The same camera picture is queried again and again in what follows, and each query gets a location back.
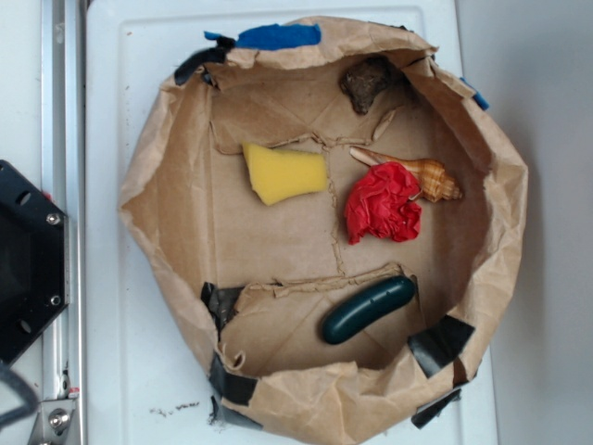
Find dark green plastic pickle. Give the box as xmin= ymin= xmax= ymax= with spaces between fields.
xmin=321 ymin=275 xmax=417 ymax=345

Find black cable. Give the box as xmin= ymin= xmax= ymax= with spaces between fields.
xmin=0 ymin=361 xmax=38 ymax=425

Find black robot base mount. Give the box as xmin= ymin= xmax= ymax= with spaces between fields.
xmin=1 ymin=160 xmax=67 ymax=366

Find crumpled red paper ball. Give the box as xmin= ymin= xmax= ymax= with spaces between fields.
xmin=344 ymin=162 xmax=422 ymax=245

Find aluminium extrusion rail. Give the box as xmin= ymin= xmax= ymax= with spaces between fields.
xmin=33 ymin=1 xmax=89 ymax=444

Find white plastic tray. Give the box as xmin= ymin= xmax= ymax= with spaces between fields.
xmin=82 ymin=4 xmax=500 ymax=445

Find yellow sponge piece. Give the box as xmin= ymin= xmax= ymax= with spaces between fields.
xmin=242 ymin=143 xmax=327 ymax=206

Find orange striped conch shell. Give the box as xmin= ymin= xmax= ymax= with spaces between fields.
xmin=349 ymin=146 xmax=463 ymax=203

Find brown rock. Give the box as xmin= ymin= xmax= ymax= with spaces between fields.
xmin=339 ymin=57 xmax=394 ymax=115

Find brown paper bag bin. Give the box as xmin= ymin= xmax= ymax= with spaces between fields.
xmin=120 ymin=17 xmax=528 ymax=444

